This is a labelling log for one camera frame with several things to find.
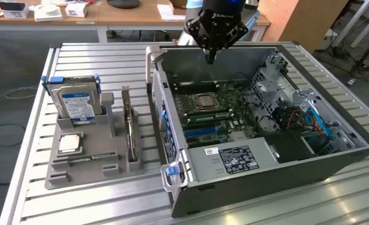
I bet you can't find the black round object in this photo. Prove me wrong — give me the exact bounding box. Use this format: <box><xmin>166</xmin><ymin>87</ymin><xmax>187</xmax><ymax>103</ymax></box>
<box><xmin>107</xmin><ymin>0</ymin><xmax>141</xmax><ymax>9</ymax></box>

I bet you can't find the white square box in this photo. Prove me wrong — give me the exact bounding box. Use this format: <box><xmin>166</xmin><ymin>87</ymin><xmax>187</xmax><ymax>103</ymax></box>
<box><xmin>34</xmin><ymin>3</ymin><xmax>63</xmax><ymax>23</ymax></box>

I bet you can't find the graphics card with metal bracket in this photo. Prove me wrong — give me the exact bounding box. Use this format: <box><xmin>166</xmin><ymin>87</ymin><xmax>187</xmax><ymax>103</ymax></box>
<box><xmin>122</xmin><ymin>85</ymin><xmax>141</xmax><ymax>163</ymax></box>

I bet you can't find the grey power supply unit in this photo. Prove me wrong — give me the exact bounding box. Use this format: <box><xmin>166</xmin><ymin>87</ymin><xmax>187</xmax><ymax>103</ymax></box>
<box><xmin>184</xmin><ymin>137</ymin><xmax>282</xmax><ymax>184</ymax></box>

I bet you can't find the white floor unit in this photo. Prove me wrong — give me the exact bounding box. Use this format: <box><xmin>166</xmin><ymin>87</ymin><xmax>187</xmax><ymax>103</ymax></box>
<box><xmin>315</xmin><ymin>29</ymin><xmax>339</xmax><ymax>51</ymax></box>

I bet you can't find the hard disk with blue caddy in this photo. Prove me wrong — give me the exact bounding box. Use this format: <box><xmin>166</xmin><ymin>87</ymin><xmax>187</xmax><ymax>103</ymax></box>
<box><xmin>41</xmin><ymin>74</ymin><xmax>107</xmax><ymax>125</ymax></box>

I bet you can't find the grey parts rack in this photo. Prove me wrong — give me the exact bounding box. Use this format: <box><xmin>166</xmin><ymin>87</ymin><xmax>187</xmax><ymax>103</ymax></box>
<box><xmin>43</xmin><ymin>92</ymin><xmax>147</xmax><ymax>190</ymax></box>

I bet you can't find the green motherboard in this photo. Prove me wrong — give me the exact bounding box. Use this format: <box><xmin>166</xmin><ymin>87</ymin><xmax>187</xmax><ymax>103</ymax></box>
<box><xmin>171</xmin><ymin>79</ymin><xmax>263</xmax><ymax>149</ymax></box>

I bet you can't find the blue wire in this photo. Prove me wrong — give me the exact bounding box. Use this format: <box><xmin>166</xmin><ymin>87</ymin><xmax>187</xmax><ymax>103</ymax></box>
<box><xmin>306</xmin><ymin>108</ymin><xmax>335</xmax><ymax>142</ymax></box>

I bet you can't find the metal drive cage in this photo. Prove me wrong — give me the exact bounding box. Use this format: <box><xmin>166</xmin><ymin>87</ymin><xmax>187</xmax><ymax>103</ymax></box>
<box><xmin>252</xmin><ymin>67</ymin><xmax>302</xmax><ymax>123</ymax></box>

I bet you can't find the orange wire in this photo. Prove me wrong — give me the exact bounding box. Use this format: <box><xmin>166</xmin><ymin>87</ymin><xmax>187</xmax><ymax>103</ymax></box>
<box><xmin>288</xmin><ymin>109</ymin><xmax>326</xmax><ymax>136</ymax></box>

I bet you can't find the black wheeled stand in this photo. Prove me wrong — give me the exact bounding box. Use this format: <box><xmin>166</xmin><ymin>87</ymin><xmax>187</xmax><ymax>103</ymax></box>
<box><xmin>347</xmin><ymin>30</ymin><xmax>369</xmax><ymax>83</ymax></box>

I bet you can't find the white floor cable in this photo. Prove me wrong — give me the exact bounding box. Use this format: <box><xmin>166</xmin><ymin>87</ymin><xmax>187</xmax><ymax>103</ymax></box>
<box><xmin>0</xmin><ymin>85</ymin><xmax>41</xmax><ymax>99</ymax></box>

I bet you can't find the black floor cable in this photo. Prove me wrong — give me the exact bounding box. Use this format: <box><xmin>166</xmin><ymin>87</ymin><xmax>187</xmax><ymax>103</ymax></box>
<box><xmin>0</xmin><ymin>123</ymin><xmax>27</xmax><ymax>147</ymax></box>

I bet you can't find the white box with black tablet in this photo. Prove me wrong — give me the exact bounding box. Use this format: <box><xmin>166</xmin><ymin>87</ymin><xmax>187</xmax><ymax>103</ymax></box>
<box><xmin>0</xmin><ymin>1</ymin><xmax>30</xmax><ymax>19</ymax></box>

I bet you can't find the wooden desk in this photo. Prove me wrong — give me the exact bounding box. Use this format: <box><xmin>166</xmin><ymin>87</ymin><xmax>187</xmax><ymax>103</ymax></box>
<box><xmin>0</xmin><ymin>0</ymin><xmax>272</xmax><ymax>43</ymax></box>

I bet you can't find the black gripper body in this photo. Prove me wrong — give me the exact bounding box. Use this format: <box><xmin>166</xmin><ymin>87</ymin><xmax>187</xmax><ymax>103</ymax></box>
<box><xmin>199</xmin><ymin>0</ymin><xmax>246</xmax><ymax>50</ymax></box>

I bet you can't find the green RAM stick on rack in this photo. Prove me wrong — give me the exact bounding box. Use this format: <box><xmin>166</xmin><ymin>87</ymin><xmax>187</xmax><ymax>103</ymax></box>
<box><xmin>66</xmin><ymin>153</ymin><xmax>115</xmax><ymax>163</ymax></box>

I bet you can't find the white printed carton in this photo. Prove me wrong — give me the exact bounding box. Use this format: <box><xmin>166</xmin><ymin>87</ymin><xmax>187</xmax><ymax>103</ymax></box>
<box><xmin>65</xmin><ymin>2</ymin><xmax>90</xmax><ymax>18</ymax></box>

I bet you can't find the white table frame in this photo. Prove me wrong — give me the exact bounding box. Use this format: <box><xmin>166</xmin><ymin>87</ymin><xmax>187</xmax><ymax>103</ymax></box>
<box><xmin>330</xmin><ymin>0</ymin><xmax>369</xmax><ymax>49</ymax></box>

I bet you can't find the wooden cabinet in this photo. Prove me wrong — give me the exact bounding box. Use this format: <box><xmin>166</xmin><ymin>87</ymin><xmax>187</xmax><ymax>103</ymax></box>
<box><xmin>258</xmin><ymin>0</ymin><xmax>349</xmax><ymax>53</ymax></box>

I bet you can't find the open black PC case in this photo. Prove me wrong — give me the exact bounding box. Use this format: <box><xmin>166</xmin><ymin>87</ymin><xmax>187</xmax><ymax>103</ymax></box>
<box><xmin>145</xmin><ymin>41</ymin><xmax>369</xmax><ymax>218</ymax></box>

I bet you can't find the green RAM stick with label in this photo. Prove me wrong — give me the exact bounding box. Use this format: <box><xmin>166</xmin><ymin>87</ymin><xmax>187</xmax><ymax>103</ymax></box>
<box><xmin>186</xmin><ymin>112</ymin><xmax>235</xmax><ymax>124</ymax></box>

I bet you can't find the silver CPU chip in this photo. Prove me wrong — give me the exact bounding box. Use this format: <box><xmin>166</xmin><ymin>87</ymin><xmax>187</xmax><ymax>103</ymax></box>
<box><xmin>58</xmin><ymin>134</ymin><xmax>82</xmax><ymax>152</ymax></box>

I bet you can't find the CPU socket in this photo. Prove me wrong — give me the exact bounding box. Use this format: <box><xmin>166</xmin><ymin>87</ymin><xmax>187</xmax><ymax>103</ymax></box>
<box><xmin>194</xmin><ymin>92</ymin><xmax>223</xmax><ymax>111</ymax></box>

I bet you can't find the metal disk bay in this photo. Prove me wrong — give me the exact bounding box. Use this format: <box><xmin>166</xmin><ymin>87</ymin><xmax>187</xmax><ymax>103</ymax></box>
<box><xmin>292</xmin><ymin>90</ymin><xmax>367</xmax><ymax>156</ymax></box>

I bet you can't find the blue case latch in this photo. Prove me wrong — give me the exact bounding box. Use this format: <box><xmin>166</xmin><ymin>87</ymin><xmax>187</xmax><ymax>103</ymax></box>
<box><xmin>164</xmin><ymin>163</ymin><xmax>179</xmax><ymax>177</ymax></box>

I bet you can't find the blue expansion slot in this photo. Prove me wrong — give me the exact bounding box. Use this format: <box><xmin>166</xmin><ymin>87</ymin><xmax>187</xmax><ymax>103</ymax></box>
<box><xmin>184</xmin><ymin>126</ymin><xmax>220</xmax><ymax>138</ymax></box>

